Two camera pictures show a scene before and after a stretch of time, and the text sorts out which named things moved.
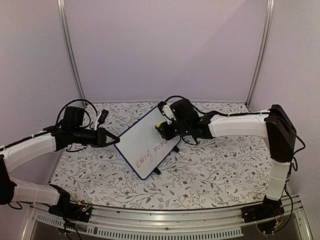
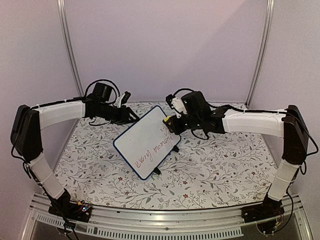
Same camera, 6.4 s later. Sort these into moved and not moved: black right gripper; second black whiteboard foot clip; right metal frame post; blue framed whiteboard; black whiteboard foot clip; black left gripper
Moved: black left gripper; black right gripper
Not moved: second black whiteboard foot clip; black whiteboard foot clip; right metal frame post; blue framed whiteboard
